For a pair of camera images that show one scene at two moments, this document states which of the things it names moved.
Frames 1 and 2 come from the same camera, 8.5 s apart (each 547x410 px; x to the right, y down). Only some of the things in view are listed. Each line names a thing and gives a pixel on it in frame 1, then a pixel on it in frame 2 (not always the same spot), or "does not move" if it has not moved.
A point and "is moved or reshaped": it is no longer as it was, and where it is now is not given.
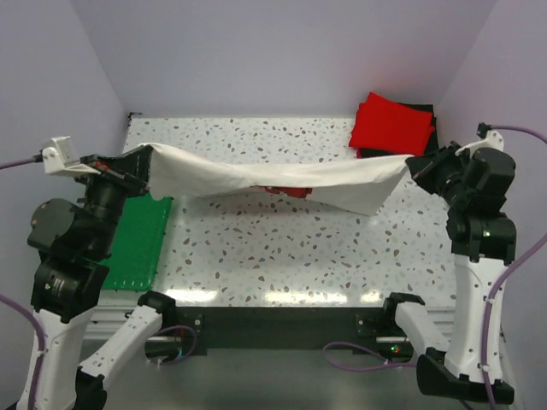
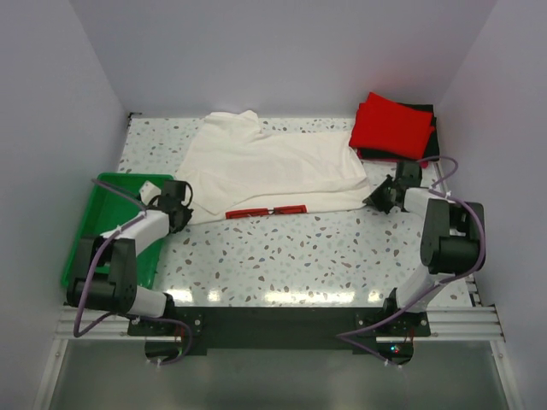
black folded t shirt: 432,145 does not move
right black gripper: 423,167 → 374,199
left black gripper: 131,169 → 186,213
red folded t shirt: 384,125 does not move
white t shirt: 363,185 is moved or reshaped
